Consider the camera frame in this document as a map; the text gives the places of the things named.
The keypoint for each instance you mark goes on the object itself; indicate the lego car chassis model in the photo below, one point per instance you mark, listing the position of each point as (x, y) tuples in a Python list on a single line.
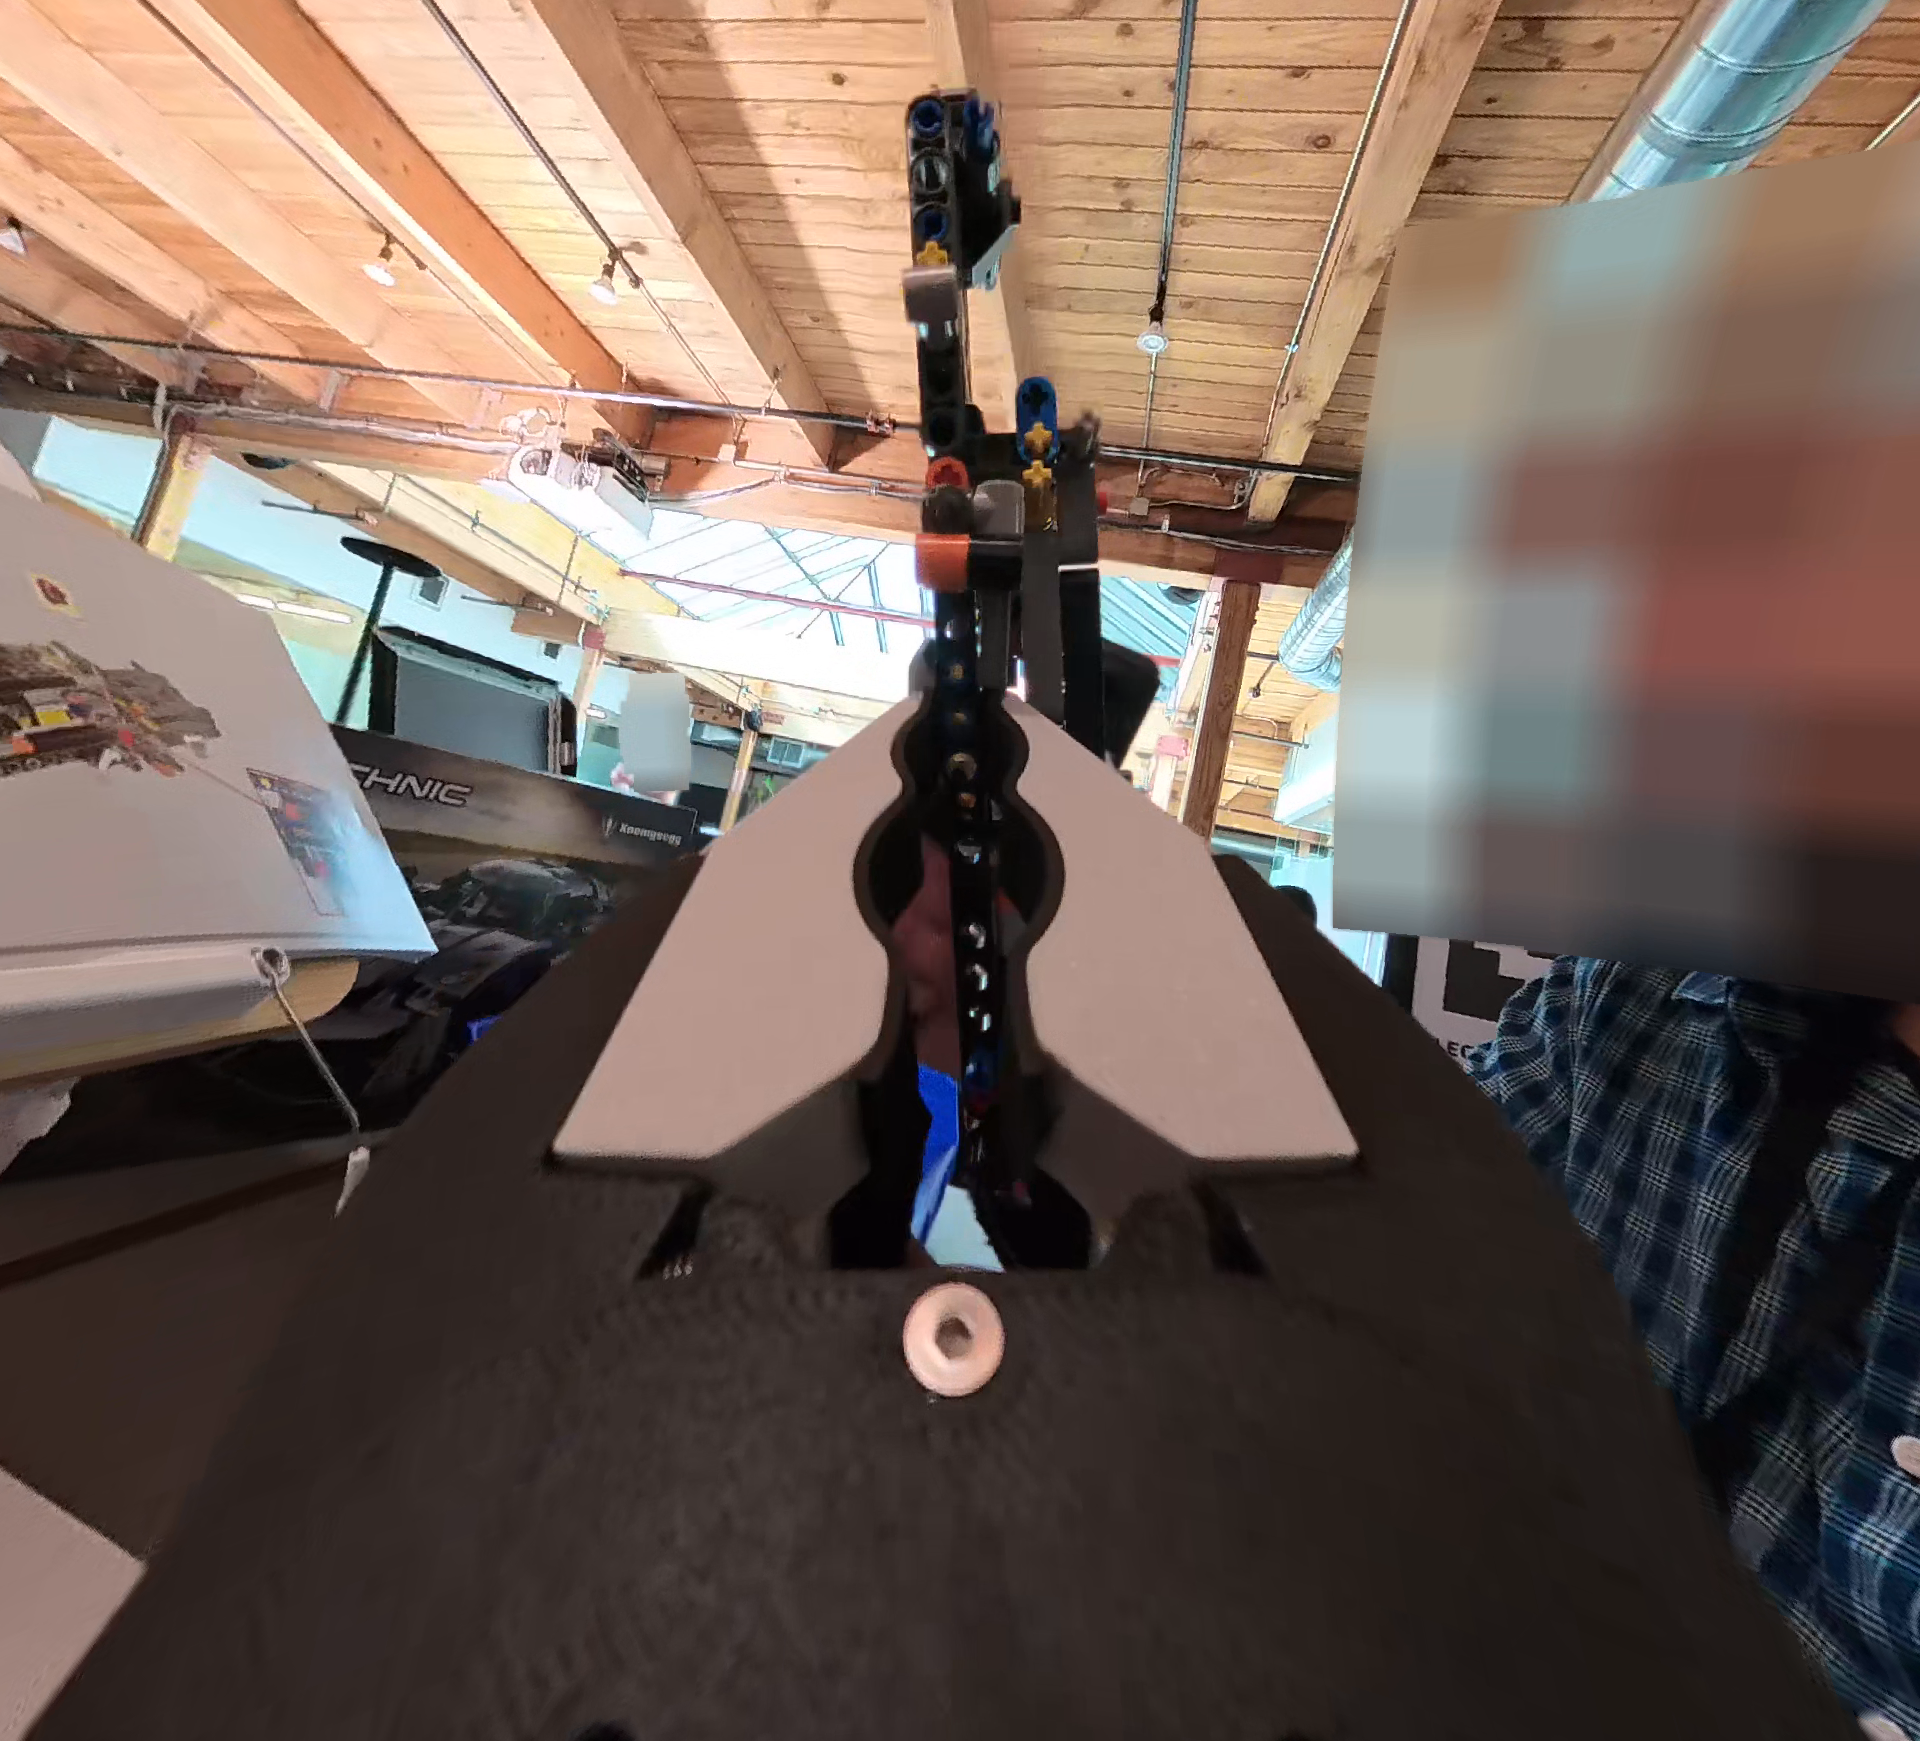
[(958, 572)]

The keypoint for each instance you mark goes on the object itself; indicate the lego instruction booklet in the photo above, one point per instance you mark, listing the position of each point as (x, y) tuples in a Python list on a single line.
[(150, 840)]

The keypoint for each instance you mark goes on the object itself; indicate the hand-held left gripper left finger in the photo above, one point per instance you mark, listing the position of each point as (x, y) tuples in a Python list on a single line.
[(720, 991)]

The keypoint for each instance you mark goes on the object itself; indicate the ceiling track spotlight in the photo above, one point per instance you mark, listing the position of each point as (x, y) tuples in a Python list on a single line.
[(604, 279), (380, 264)]

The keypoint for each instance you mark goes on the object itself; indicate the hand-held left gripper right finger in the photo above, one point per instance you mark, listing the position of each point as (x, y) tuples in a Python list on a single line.
[(1183, 991)]

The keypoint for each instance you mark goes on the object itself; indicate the dark screen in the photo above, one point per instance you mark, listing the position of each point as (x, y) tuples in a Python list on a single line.
[(466, 706)]

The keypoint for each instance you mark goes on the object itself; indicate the person's blue plaid shirt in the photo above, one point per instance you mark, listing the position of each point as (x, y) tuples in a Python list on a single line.
[(1769, 1247)]

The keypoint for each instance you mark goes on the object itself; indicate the black lego set box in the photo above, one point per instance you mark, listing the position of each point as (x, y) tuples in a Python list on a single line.
[(496, 871)]

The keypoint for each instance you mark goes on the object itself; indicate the silver air duct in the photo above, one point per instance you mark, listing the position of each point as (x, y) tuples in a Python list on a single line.
[(1755, 17)]

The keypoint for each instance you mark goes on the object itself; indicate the wooden booklet stand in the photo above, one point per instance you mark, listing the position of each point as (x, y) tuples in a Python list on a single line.
[(181, 1022)]

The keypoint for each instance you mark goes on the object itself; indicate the round pendant ceiling light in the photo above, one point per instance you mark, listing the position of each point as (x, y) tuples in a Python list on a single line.
[(1151, 340)]

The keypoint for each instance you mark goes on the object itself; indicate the black floor lamp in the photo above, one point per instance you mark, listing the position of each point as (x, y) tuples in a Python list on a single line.
[(383, 556)]

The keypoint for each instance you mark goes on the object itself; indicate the white ceiling projector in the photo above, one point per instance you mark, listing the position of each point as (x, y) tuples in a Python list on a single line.
[(578, 488)]

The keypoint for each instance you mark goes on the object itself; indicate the pale grey board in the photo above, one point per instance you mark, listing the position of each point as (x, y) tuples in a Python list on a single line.
[(53, 1607)]

